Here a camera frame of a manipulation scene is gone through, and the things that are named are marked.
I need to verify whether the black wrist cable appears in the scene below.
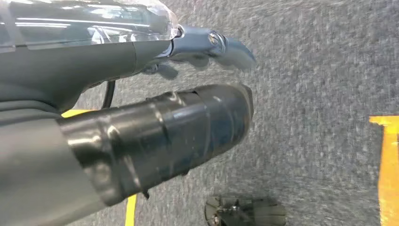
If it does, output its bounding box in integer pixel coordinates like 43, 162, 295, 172
101, 80, 117, 110

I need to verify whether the yellow floor tape mark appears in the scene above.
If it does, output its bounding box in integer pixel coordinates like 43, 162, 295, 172
61, 109, 138, 226
368, 115, 399, 226

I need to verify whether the black robot foot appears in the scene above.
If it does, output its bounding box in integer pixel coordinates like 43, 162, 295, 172
205, 195, 287, 226

